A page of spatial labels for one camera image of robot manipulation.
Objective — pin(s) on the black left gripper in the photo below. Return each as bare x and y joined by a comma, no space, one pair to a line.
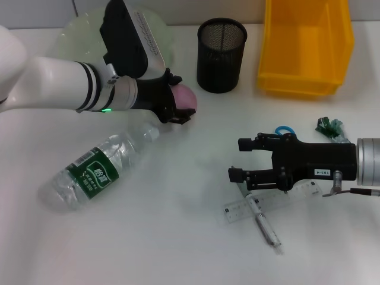
154,95

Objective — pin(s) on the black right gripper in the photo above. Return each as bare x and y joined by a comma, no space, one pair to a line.
314,160

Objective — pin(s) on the pink peach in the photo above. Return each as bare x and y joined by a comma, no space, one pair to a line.
187,98

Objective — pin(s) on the green plastic wrapper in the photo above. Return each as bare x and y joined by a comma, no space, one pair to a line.
329,127

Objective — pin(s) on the blue scissors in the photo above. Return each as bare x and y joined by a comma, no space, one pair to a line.
276,130

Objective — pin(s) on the transparent plastic ruler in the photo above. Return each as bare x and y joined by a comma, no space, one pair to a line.
273,202

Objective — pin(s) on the black mesh pen holder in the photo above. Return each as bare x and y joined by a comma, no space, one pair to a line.
219,68

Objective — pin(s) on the grey clear pen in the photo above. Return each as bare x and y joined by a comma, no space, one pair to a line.
262,222

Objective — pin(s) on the translucent green fruit plate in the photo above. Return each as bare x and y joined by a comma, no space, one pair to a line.
80,38

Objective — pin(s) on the clear green-label water bottle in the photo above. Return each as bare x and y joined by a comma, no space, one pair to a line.
89,172

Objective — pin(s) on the yellow plastic bin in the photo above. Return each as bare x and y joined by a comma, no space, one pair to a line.
305,44

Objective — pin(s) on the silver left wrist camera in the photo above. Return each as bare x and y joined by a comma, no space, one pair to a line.
130,44

